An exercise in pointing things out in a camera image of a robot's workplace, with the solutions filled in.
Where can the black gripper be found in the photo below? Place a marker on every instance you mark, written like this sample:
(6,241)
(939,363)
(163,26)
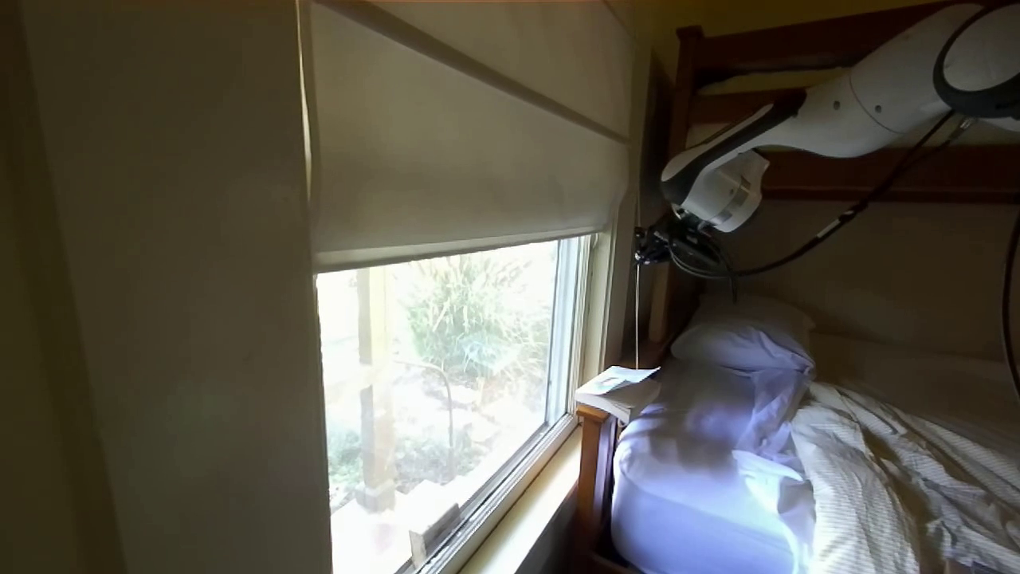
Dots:
(695,254)

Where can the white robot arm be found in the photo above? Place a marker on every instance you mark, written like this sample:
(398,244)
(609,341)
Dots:
(873,97)

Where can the cream fabric window blind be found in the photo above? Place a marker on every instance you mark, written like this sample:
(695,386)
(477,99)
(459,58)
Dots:
(458,138)

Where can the white pillow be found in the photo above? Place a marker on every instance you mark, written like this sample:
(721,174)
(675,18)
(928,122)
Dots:
(744,351)

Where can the folded white paper card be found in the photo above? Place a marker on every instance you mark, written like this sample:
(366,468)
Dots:
(619,386)

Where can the white sheeted mattress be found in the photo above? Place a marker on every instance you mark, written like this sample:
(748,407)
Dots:
(691,500)

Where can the cream white duvet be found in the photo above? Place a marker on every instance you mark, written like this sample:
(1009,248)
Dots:
(913,489)

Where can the wooden bunk bed frame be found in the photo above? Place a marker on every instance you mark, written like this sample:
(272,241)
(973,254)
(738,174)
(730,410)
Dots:
(873,178)

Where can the white window frame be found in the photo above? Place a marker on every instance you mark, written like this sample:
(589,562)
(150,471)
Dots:
(500,468)

